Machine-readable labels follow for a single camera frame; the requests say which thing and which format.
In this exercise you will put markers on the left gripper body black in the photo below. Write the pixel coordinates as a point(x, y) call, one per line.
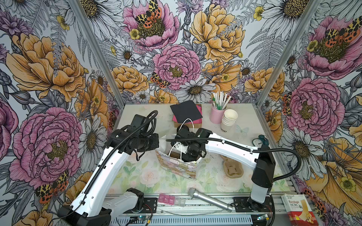
point(147, 143)

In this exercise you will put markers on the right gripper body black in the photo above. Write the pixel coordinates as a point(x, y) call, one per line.
point(192, 154)

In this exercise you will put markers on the pastel patterned gift bag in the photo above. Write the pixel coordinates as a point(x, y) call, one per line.
point(170, 155)

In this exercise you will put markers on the black napkin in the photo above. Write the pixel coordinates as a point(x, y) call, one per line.
point(186, 110)

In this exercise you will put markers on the brown pulp cup carrier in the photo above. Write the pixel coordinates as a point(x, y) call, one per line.
point(232, 168)

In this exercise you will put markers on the stack of black lids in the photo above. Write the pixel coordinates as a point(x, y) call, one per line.
point(183, 131)

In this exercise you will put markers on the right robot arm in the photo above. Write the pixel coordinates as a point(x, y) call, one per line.
point(259, 159)

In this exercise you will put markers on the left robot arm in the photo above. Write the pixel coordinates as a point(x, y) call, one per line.
point(87, 208)

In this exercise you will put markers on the pink napkins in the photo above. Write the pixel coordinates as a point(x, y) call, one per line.
point(198, 121)

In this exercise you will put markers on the cardboard napkin box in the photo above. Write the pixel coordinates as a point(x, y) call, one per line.
point(191, 125)

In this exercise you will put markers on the stack of white paper cups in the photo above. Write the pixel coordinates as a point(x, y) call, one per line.
point(228, 120)

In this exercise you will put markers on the white paper straws bundle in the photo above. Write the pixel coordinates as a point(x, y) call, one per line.
point(220, 100)

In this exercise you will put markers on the silver microphone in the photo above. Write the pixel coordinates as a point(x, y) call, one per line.
point(194, 193)

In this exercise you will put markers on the teal alarm clock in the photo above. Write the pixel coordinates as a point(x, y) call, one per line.
point(260, 141)

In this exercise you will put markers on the pink plastic tray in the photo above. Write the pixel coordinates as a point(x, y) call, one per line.
point(172, 200)

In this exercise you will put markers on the bandage box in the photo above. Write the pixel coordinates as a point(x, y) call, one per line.
point(299, 211)

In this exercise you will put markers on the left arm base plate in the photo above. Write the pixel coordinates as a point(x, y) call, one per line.
point(149, 205)

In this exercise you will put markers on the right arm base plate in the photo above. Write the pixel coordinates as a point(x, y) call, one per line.
point(242, 204)

